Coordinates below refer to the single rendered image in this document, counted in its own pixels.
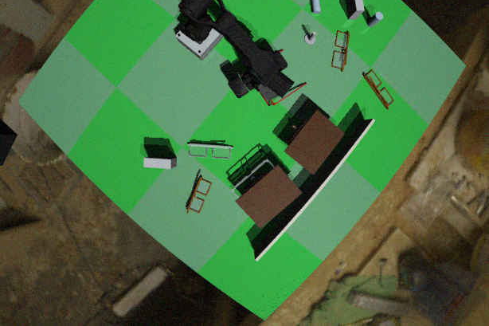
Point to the light blue cylinder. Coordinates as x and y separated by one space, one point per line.
375 19
316 6

